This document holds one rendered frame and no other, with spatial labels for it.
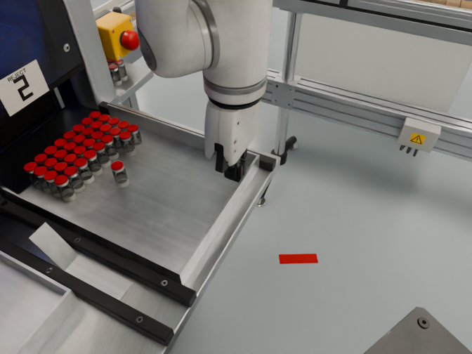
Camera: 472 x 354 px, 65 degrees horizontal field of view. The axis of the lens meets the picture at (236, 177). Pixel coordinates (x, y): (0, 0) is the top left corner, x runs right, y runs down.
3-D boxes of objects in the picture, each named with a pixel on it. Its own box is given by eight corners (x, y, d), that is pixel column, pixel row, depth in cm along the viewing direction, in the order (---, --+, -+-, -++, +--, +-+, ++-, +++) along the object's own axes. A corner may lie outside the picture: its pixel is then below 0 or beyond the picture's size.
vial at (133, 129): (129, 147, 71) (123, 129, 68) (136, 140, 73) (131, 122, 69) (138, 151, 71) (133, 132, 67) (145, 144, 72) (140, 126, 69)
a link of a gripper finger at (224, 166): (223, 119, 51) (236, 122, 57) (207, 171, 53) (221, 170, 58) (230, 121, 51) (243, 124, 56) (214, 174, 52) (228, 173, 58)
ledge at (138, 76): (75, 88, 89) (72, 81, 88) (110, 63, 97) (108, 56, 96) (121, 103, 85) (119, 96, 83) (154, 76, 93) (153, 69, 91)
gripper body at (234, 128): (227, 60, 54) (228, 121, 62) (190, 97, 48) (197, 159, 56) (275, 72, 52) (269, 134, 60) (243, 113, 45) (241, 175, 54)
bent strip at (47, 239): (43, 260, 55) (27, 237, 50) (59, 244, 57) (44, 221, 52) (119, 302, 50) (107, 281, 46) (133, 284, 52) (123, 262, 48)
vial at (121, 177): (114, 185, 65) (107, 168, 62) (121, 177, 66) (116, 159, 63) (123, 189, 64) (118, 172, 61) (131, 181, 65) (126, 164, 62)
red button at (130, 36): (117, 50, 78) (113, 32, 76) (129, 43, 81) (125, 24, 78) (132, 55, 77) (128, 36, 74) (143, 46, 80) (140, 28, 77)
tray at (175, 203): (11, 202, 62) (1, 188, 60) (112, 117, 78) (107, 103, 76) (182, 286, 52) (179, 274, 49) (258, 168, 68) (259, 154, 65)
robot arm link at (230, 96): (223, 47, 52) (223, 66, 54) (190, 78, 47) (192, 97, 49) (278, 61, 50) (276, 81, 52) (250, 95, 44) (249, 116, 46)
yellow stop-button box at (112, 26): (91, 54, 81) (81, 22, 75) (112, 40, 85) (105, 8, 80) (119, 62, 78) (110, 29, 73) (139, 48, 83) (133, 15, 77)
